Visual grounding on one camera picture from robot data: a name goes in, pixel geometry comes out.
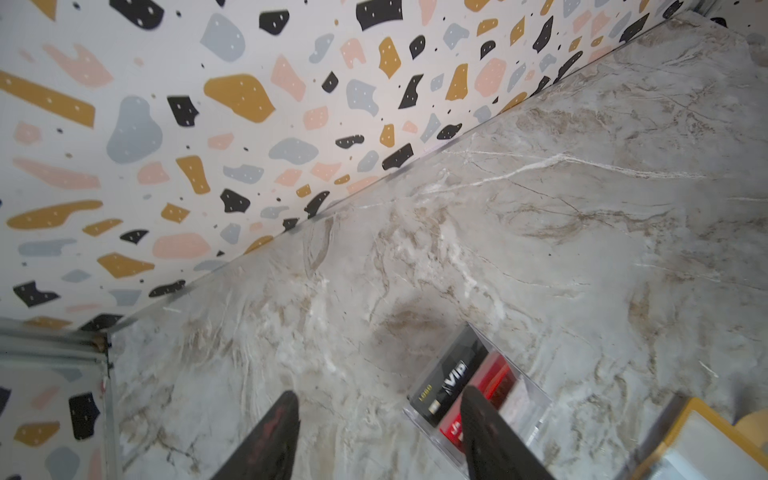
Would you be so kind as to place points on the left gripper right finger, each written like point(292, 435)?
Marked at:
point(492, 449)

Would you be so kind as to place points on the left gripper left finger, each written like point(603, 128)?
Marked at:
point(269, 450)

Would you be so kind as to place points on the grey credit card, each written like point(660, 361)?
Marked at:
point(448, 377)

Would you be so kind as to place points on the yellow leather card holder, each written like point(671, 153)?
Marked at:
point(700, 444)

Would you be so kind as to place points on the clear acrylic card box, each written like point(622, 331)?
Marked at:
point(513, 394)

